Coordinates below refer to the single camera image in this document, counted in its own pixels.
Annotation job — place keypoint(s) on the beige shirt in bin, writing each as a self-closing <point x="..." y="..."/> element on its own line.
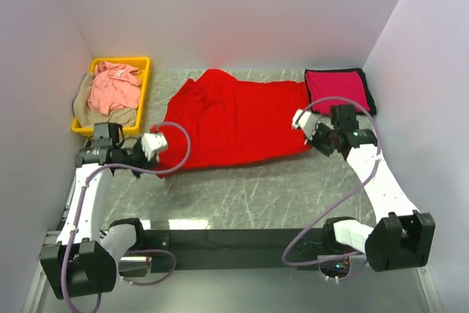
<point x="87" y="118"/>

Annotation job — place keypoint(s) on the red t-shirt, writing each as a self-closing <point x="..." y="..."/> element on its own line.
<point x="229" y="122"/>

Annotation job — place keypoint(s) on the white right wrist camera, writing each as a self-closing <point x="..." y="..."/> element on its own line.
<point x="306" y="122"/>

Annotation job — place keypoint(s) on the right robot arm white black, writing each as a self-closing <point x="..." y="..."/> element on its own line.
<point x="402" y="236"/>

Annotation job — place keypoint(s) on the pink shirt in bin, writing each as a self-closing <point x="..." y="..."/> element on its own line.
<point x="115" y="86"/>

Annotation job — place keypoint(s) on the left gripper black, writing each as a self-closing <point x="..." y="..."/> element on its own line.
<point x="152" y="163"/>

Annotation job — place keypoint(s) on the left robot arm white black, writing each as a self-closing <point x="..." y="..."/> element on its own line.
<point x="82" y="261"/>

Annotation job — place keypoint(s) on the aluminium frame rail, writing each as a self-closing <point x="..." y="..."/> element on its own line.
<point x="45" y="239"/>

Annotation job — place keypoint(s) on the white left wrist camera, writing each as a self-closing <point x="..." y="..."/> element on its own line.
<point x="153" y="143"/>

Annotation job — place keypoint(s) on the yellow plastic bin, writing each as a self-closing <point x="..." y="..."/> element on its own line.
<point x="142" y="63"/>

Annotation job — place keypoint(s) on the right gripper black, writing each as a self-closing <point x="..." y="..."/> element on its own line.
<point x="314" y="141"/>

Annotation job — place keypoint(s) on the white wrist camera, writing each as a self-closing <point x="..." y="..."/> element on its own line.
<point x="153" y="143"/>
<point x="306" y="122"/>

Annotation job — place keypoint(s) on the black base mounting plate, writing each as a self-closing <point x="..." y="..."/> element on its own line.
<point x="212" y="249"/>

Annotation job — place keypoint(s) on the folded magenta t-shirt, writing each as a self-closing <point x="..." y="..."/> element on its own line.
<point x="335" y="87"/>

